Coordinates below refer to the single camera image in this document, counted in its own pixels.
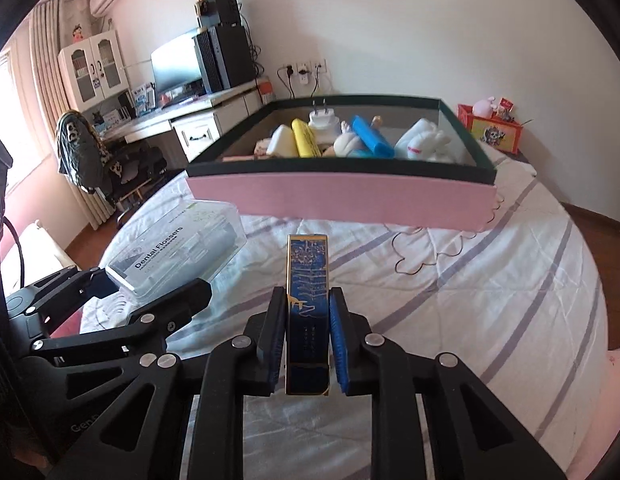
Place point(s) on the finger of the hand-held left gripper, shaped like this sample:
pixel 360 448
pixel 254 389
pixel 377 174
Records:
pixel 55 287
pixel 180 300

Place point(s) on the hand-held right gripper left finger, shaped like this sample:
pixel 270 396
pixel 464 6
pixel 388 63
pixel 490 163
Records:
pixel 275 345

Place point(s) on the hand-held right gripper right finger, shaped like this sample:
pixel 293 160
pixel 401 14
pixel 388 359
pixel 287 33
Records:
pixel 340 350

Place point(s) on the clear dental flosser box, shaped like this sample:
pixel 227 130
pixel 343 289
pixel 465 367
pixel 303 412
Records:
pixel 180 250

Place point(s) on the blue gold patterned box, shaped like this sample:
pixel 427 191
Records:
pixel 307 285

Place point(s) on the pink cardboard box dark rim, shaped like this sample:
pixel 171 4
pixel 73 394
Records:
pixel 340 200

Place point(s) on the rose gold cylinder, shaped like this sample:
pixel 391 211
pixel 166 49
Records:
pixel 237 157

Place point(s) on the pink block figurine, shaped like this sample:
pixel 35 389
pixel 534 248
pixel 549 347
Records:
pixel 261 148

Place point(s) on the cream rounded block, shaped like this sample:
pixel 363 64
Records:
pixel 282 141

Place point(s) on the yellow highlighter pen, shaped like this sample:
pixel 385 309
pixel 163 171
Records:
pixel 306 140

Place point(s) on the pig figurine blue dress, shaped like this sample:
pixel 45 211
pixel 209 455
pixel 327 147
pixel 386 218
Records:
pixel 342 142

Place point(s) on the blue highlighter pen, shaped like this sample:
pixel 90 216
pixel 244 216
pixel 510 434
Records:
pixel 372 137

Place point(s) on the white big-head figurine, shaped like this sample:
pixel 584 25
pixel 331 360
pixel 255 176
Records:
pixel 422 142

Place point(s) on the white charger plug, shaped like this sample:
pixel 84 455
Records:
pixel 324 120

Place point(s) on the dark skull print jacket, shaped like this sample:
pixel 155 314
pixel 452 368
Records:
pixel 80 155

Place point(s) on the black office chair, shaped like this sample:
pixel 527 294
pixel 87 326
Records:
pixel 135 170

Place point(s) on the window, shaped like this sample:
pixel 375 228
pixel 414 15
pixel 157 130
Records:
pixel 2 125

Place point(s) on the white desk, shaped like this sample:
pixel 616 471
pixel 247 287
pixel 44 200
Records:
pixel 190 120

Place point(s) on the beige curtain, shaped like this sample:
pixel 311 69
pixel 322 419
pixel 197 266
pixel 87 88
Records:
pixel 45 85

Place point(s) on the blue white carton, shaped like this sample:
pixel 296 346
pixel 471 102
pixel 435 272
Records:
pixel 144 96

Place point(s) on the white glass-door cabinet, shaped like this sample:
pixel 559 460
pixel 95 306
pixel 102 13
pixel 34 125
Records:
pixel 92 70

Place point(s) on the black computer monitor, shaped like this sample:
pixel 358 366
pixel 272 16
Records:
pixel 177 62

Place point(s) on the black computer tower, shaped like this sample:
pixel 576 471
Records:
pixel 230 57

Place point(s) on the small doll red dress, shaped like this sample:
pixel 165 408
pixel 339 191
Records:
pixel 79 35

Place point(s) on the red storage box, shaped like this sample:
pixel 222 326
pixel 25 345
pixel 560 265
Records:
pixel 492 132

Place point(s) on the pink printed cloth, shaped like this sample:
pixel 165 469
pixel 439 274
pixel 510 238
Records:
pixel 619 380

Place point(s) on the pink plush toy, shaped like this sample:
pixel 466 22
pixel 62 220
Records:
pixel 484 107

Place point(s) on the black speaker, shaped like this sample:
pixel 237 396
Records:
pixel 217 10

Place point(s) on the small red card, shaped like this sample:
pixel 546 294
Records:
pixel 505 107

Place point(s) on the white wall sockets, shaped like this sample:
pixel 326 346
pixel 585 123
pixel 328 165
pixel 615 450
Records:
pixel 302 67

